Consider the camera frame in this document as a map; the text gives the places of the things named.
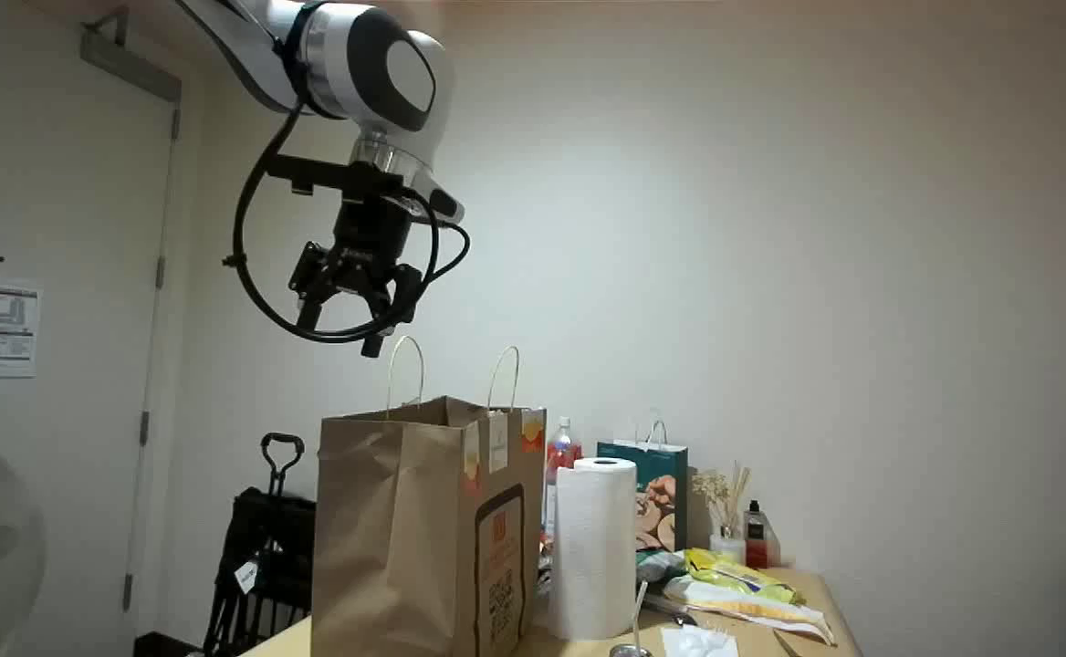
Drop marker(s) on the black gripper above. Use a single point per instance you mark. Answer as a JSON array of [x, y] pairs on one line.
[[365, 243]]

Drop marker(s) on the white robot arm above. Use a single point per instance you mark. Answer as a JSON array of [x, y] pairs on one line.
[[365, 104]]

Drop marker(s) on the brown paper delivery bag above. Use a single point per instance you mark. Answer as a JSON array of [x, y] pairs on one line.
[[427, 529]]

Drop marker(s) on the red cap water bottle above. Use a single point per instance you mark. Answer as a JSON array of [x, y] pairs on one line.
[[561, 454]]

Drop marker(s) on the black folding cart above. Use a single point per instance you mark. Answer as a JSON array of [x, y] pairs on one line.
[[268, 553]]

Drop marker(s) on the white paper towel roll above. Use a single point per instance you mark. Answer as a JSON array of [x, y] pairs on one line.
[[591, 589]]

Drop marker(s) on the white door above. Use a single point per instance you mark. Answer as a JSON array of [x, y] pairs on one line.
[[83, 213]]

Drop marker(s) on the teal gift bag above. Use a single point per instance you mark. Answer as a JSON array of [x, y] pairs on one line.
[[663, 482]]

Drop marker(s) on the door closer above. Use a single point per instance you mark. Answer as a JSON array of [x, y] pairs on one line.
[[105, 45]]

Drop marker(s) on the jar of wooden sticks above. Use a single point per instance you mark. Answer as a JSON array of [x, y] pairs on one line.
[[724, 496]]

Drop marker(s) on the dark sauce bottle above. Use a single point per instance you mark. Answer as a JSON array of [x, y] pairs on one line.
[[753, 539]]

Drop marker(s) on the yellow snack packet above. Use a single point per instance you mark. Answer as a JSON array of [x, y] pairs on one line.
[[714, 567]]

